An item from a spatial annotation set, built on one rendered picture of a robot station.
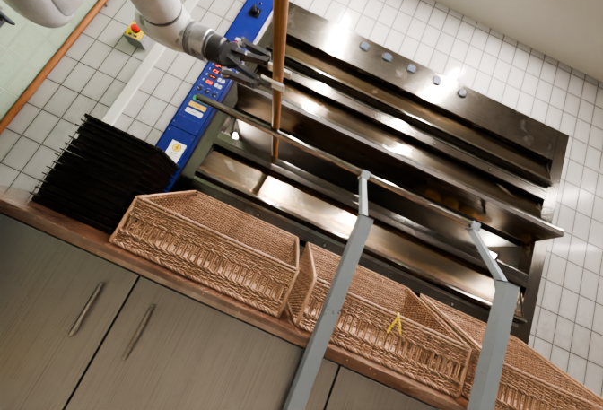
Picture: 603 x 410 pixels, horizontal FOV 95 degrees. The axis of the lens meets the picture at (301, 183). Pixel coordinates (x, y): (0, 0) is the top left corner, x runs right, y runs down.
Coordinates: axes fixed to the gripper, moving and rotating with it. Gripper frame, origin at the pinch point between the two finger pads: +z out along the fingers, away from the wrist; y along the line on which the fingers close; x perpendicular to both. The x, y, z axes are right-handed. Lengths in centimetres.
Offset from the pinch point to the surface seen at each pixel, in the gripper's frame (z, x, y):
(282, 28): 1.2, 19.8, 1.1
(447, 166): 90, -70, -38
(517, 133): 124, -70, -77
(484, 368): 87, -11, 48
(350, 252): 40, -9, 35
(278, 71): 0.9, 4.9, 1.1
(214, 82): -44, -64, -21
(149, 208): -20, -18, 47
